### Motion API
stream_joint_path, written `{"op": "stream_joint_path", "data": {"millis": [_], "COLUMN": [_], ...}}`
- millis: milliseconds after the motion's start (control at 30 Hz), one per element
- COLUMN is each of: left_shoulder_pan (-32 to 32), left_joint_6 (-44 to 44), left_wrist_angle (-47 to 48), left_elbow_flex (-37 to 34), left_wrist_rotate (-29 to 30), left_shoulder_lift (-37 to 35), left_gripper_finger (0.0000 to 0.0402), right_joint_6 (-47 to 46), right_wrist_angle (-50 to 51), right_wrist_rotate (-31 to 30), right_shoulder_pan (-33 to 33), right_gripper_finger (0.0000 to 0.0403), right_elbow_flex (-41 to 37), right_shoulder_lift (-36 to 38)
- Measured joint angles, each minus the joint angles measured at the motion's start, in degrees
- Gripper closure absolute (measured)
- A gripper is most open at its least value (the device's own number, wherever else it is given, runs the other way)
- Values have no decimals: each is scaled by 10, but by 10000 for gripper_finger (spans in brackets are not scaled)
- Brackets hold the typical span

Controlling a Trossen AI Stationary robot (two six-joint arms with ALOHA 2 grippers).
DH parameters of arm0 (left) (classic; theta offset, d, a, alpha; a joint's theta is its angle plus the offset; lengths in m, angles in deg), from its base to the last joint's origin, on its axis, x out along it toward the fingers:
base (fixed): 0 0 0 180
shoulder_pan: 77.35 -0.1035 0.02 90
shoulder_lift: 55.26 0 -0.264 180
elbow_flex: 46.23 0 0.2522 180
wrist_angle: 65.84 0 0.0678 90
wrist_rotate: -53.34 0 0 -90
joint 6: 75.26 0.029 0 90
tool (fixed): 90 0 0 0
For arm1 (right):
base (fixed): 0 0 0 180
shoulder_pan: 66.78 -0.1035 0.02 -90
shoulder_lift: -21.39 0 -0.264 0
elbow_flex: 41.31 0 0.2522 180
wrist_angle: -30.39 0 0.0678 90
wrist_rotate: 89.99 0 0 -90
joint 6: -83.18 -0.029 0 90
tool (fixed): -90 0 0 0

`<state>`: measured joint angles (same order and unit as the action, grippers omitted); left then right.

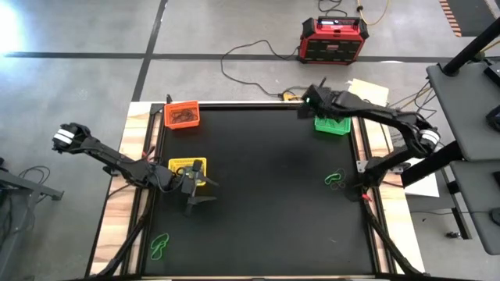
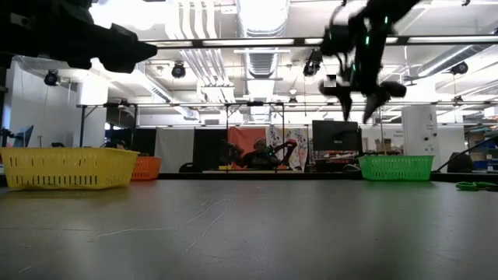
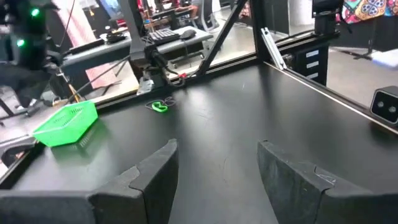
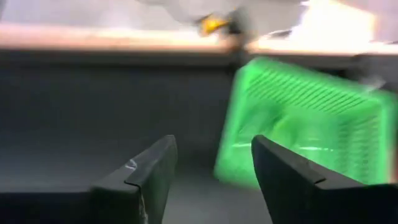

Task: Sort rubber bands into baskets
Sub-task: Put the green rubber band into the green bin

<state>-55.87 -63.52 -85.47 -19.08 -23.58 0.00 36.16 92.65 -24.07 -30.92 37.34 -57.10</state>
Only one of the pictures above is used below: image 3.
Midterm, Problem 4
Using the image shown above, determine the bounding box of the small grey camera box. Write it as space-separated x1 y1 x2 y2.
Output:
369 86 398 126

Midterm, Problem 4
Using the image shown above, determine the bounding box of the silver angle bracket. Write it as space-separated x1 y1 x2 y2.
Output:
260 27 287 71

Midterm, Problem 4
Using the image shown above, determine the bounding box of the black computer mouse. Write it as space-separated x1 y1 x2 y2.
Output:
179 29 197 40

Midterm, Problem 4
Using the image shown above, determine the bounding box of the black drawer cabinet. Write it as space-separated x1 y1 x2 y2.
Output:
292 42 330 86

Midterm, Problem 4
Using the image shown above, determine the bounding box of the pink striped board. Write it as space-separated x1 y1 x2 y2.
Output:
46 0 123 91

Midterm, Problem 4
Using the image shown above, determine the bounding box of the grey metal bracket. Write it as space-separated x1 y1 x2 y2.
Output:
136 77 156 96

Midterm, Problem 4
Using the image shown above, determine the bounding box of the wide green rubber band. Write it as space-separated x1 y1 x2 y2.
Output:
150 101 169 114

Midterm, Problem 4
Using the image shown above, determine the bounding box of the black frame strut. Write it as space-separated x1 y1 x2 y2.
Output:
197 0 249 77

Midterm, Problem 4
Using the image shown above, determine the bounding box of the black equipment stand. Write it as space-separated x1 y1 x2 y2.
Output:
312 0 343 35

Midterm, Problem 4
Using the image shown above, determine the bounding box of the black rubber band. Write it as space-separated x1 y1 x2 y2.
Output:
144 95 177 110

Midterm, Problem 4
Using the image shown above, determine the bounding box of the green plastic basket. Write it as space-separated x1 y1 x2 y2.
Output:
32 100 99 148

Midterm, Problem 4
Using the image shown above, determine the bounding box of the black keyboard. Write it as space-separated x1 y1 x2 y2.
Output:
148 28 180 44

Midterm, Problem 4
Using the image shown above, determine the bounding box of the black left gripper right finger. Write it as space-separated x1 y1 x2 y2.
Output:
256 139 379 224

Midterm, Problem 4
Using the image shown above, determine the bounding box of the colourful patterned cloth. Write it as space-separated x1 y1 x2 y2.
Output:
340 0 398 25

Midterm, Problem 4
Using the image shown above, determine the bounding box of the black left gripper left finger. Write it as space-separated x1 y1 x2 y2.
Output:
88 138 180 224

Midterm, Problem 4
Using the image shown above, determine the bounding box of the black corner post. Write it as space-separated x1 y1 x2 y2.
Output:
250 0 266 63

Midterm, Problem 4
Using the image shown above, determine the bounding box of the grey desk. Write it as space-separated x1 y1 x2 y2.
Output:
60 26 215 82

